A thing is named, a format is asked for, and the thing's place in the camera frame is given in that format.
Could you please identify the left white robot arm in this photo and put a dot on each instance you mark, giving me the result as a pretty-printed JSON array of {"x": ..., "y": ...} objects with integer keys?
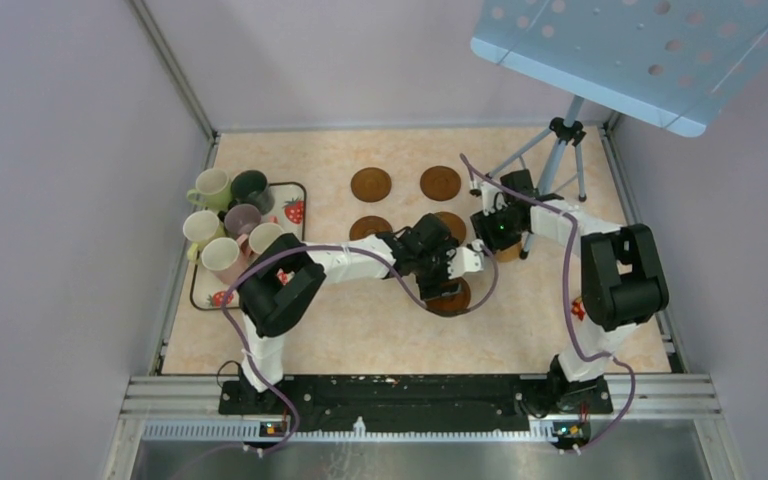
[{"x": 276, "y": 291}]

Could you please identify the red small toy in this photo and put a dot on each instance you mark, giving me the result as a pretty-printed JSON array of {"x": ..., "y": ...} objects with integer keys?
[{"x": 577, "y": 309}]

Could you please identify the silver tripod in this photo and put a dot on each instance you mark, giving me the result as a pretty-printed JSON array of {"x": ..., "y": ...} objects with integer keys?
[{"x": 569, "y": 131}]

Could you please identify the brown coaster five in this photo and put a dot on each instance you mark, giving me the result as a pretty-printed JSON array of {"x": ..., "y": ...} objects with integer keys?
[{"x": 456, "y": 302}]

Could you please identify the light wooden coaster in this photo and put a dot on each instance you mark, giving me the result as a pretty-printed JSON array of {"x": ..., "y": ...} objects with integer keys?
[{"x": 509, "y": 254}]

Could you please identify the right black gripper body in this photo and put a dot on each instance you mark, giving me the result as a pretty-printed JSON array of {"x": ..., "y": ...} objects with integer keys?
[{"x": 497, "y": 229}]

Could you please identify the purple cup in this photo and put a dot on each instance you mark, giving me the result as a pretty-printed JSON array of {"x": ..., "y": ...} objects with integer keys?
[{"x": 241, "y": 219}]

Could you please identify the pink cup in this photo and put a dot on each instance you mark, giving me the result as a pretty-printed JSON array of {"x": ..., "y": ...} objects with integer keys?
[
  {"x": 263, "y": 236},
  {"x": 226, "y": 258}
]

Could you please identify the brown coaster one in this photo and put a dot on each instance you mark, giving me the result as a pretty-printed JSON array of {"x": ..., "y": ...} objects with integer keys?
[{"x": 371, "y": 184}]

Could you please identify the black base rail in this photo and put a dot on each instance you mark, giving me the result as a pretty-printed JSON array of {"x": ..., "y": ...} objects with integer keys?
[{"x": 414, "y": 403}]

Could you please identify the brown coaster two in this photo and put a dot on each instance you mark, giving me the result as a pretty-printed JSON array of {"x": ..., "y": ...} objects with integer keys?
[{"x": 440, "y": 183}]

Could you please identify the strawberry print tray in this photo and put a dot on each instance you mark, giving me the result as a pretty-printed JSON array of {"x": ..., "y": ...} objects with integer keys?
[{"x": 289, "y": 210}]

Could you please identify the pink cup far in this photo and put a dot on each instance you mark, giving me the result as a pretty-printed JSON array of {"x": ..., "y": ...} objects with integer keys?
[{"x": 263, "y": 236}]

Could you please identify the blue perforated music stand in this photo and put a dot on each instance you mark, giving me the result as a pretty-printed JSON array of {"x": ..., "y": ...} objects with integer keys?
[{"x": 673, "y": 64}]

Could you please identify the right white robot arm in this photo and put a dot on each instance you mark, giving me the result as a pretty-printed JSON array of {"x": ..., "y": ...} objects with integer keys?
[{"x": 612, "y": 281}]

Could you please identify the dark green cup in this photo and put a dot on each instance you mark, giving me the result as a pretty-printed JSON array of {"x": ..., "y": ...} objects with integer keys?
[{"x": 252, "y": 187}]

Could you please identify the pink cup near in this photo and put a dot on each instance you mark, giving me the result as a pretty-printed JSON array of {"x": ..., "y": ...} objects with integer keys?
[{"x": 226, "y": 258}]

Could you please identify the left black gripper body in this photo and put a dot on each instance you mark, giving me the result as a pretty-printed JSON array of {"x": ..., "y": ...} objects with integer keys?
[{"x": 432, "y": 269}]

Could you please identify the brown coaster four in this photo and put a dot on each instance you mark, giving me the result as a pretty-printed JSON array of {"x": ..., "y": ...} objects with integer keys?
[{"x": 455, "y": 225}]

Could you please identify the brown coaster three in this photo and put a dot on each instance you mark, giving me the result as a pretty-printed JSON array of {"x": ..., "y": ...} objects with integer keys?
[{"x": 369, "y": 225}]

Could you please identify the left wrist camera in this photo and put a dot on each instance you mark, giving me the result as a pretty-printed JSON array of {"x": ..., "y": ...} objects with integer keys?
[{"x": 466, "y": 259}]

